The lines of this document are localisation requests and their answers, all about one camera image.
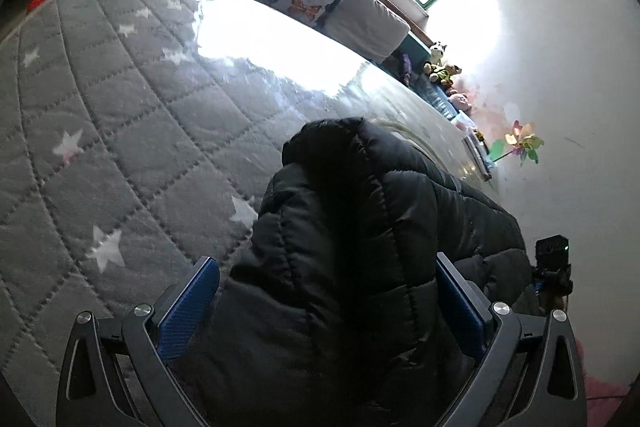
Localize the white pillow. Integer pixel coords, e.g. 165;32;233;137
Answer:
322;0;412;64

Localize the purple cloth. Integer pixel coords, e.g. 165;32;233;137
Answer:
399;53;417;84

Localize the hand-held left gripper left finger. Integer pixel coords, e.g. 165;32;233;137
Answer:
55;256;221;427

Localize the black puffer jacket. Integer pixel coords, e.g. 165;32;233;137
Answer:
172;117;544;427

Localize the pink cloth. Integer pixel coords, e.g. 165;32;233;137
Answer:
574;341;632;404

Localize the pink plush toy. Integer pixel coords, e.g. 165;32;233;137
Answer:
446;90;474;113

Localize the colourful pinwheel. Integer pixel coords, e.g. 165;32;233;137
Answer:
487;120;545;168

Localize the brown plush toy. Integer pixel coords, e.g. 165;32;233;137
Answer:
423;61;464;88

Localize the grey star quilted table cover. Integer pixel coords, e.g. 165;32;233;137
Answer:
0;0;497;413

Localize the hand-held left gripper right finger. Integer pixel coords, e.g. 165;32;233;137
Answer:
435;252;588;427

